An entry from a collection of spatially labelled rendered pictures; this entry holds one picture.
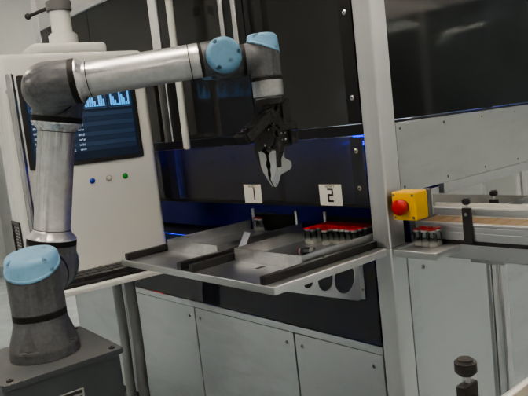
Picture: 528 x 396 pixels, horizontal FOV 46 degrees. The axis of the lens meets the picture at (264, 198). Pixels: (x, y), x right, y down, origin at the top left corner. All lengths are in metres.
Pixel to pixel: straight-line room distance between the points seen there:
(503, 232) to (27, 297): 1.09
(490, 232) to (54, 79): 1.06
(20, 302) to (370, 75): 0.98
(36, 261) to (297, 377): 0.99
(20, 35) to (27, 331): 5.87
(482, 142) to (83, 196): 1.32
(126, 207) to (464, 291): 1.18
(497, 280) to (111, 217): 1.30
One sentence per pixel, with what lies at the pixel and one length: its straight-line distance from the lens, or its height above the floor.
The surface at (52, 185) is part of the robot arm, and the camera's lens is 1.54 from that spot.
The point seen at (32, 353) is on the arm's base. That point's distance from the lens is 1.45.
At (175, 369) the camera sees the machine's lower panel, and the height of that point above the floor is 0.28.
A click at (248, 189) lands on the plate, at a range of 2.03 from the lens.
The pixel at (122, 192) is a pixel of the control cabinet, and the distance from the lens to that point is 2.29.
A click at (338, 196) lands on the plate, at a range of 1.75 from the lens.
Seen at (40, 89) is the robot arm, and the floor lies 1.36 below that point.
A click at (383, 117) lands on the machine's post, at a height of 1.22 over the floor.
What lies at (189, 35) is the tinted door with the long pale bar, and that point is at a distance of 2.24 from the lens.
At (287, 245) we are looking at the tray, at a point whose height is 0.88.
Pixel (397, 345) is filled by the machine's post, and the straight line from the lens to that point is 1.75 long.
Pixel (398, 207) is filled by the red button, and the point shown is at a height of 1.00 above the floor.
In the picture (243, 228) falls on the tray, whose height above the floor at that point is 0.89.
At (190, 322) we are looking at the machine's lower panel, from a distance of 2.50.
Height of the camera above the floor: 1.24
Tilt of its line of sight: 7 degrees down
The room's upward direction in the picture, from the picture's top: 6 degrees counter-clockwise
